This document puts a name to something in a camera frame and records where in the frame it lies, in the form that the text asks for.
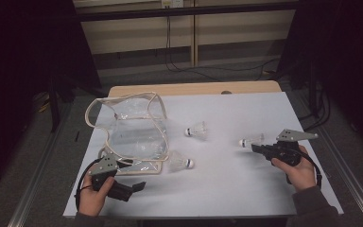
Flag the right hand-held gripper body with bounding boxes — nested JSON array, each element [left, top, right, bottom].
[[266, 128, 319, 167]]

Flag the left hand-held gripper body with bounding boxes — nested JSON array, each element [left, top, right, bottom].
[[88, 153, 134, 202]]

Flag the white shuttlecock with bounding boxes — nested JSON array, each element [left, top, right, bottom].
[[168, 150, 195, 173], [184, 121, 208, 141], [238, 133, 266, 148]]

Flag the clear tote bag beige trim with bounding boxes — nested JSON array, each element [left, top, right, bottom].
[[84, 91, 171, 176]]

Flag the person's right hand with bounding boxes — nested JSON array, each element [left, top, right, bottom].
[[270, 145, 318, 192]]

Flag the person's left hand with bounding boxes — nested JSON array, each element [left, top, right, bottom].
[[78, 174, 116, 218]]

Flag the white table sheet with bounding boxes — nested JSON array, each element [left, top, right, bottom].
[[62, 92, 344, 219]]

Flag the black metal stand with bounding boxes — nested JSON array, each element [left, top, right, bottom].
[[308, 62, 318, 118], [48, 72, 61, 132]]

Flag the dim yellowish floor item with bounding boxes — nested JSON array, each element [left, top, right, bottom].
[[32, 92, 50, 114]]

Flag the wooden table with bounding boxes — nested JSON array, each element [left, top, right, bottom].
[[107, 79, 282, 98]]

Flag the dark curtain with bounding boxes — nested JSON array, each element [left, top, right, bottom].
[[277, 0, 363, 152], [0, 0, 102, 193]]

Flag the black horizontal beam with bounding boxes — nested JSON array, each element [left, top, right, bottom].
[[77, 1, 299, 23]]

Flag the left hand-held gripper black cable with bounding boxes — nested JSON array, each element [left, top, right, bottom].
[[75, 159, 103, 211]]

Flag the hand-held gripper black cable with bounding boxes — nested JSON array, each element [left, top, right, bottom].
[[75, 159, 103, 211], [299, 148, 323, 188]]

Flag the right hand-held gripper black cable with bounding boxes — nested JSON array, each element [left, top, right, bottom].
[[299, 148, 323, 188]]

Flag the black floor cables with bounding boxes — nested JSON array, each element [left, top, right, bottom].
[[297, 81, 332, 131]]

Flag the aluminium floor rail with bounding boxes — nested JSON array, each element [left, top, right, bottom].
[[8, 103, 74, 227], [315, 126, 363, 227]]

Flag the beige vertical post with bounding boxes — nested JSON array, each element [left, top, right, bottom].
[[190, 0, 199, 67]]

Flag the black wall cable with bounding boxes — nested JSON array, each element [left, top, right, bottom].
[[164, 7, 280, 82]]

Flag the white wall socket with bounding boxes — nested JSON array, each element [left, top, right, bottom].
[[161, 0, 184, 9]]

